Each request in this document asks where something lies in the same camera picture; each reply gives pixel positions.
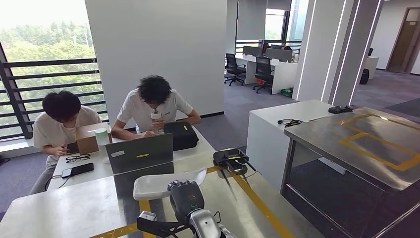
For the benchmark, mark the brown door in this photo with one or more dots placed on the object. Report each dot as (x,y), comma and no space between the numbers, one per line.
(405,42)

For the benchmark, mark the metal workbench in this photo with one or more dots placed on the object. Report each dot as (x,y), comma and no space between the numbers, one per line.
(82,210)
(361,144)

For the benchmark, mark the brown cardboard box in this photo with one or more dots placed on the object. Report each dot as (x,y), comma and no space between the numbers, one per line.
(86,139)

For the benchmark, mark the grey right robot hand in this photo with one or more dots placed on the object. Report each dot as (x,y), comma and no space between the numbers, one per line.
(185,198)

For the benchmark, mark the black eyeglasses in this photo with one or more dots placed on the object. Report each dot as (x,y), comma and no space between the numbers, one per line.
(77,158)

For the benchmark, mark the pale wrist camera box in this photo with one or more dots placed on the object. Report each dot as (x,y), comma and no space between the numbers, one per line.
(147,216)

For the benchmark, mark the black bag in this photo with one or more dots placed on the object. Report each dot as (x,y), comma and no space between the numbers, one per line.
(182,135)

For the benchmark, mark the green plastic crate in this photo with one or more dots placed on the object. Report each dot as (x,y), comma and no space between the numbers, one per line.
(287,92)

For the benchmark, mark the black phone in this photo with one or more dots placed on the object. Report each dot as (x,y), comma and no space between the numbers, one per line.
(72,148)

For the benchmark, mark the white cup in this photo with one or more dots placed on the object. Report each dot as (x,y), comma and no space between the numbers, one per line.
(102,137)

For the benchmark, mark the black backpack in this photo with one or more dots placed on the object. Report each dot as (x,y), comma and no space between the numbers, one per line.
(364,77)

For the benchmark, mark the clear drinking bottle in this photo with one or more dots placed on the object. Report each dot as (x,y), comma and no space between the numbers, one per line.
(157,121)

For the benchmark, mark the black office chair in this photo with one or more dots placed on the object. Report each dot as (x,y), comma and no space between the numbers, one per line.
(263,72)
(233,67)

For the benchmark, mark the grey computer monitor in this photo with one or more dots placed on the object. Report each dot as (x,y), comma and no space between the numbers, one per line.
(370,52)

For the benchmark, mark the grey laptop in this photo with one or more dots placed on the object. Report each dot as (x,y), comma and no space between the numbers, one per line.
(141,154)

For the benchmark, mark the white office desk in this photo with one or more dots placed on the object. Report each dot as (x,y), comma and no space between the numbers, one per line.
(272,131)
(283,75)
(98,164)
(372,64)

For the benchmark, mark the white car mirror cover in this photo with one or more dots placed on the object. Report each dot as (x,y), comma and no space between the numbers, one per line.
(157,187)

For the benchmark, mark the person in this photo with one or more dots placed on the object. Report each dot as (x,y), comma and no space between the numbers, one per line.
(144,108)
(288,48)
(55,131)
(265,47)

